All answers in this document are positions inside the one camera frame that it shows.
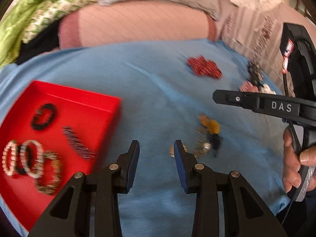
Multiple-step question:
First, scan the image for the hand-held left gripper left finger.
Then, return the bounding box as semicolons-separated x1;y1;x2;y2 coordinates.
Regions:
28;140;140;237

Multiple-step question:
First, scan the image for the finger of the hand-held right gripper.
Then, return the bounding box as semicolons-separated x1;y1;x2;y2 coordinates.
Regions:
213;90;301;117

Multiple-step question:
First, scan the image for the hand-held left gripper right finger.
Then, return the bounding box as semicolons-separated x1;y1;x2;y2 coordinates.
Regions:
173;140;288;237

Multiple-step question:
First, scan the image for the dark beaded bracelet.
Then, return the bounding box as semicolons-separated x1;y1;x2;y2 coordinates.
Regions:
62;126;96;159

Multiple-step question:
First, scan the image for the olive beaded bracelet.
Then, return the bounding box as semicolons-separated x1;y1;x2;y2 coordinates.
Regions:
35;151;63;196

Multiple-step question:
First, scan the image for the red cardboard box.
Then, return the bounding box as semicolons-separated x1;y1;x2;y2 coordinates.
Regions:
0;80;123;231

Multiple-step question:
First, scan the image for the small black scrunchie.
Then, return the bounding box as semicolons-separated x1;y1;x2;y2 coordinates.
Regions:
32;103;57;131

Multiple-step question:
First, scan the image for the pearl bracelet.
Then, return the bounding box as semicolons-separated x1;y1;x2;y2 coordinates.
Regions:
20;139;45;179
2;140;20;177

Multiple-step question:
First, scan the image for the person's right hand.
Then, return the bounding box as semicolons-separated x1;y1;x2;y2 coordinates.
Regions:
282;128;316;193

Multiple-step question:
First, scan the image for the red checked scrunchie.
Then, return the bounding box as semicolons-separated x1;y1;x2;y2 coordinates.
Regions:
238;81;259;93

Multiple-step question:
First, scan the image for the white dotted scrunchie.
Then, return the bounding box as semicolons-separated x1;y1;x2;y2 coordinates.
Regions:
259;84;277;95

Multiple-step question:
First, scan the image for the striped floral cloth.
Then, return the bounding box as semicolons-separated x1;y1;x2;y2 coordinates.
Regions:
220;0;288;90

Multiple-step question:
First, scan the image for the light blue blanket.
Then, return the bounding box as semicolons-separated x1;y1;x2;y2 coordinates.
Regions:
0;38;295;237

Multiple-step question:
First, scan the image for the pink sofa cushion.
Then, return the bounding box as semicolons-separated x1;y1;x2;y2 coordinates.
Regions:
58;0;218;50

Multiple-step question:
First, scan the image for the black cloth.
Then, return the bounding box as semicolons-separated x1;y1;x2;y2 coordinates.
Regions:
16;21;65;65

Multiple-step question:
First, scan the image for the green quilted blanket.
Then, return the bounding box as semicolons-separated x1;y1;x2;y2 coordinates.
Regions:
0;0;130;66

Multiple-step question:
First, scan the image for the black hair tie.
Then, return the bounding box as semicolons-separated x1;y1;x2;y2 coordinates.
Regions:
208;133;224;158

